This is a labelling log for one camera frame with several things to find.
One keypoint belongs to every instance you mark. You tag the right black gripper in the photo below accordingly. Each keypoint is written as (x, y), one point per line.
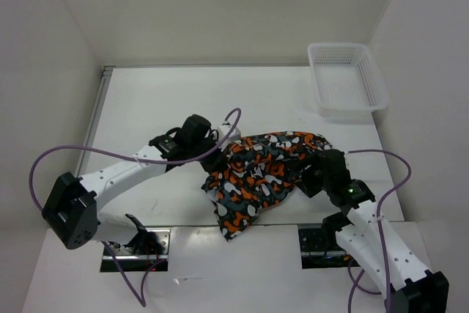
(305, 185)

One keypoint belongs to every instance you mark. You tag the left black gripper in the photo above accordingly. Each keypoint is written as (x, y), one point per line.
(216, 163)

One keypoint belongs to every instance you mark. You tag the orange camouflage shorts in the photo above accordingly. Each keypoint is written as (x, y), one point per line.
(260, 172)

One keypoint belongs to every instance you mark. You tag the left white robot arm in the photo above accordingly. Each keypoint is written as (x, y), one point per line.
(73, 205)

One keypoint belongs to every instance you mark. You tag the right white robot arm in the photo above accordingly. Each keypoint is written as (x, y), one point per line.
(361, 230)

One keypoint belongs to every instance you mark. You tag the white plastic basket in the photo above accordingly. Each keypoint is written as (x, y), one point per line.
(346, 80)

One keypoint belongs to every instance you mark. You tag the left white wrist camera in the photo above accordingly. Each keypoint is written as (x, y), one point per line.
(228, 133)

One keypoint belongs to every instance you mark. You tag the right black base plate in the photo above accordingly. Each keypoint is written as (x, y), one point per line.
(315, 252)

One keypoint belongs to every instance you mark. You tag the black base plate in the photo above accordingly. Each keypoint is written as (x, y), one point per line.
(141, 259)
(315, 252)

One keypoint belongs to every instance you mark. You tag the aluminium rail at table edge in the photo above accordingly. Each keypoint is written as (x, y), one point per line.
(95, 117)

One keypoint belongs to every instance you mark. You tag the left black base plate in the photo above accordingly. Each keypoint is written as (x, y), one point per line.
(141, 259)

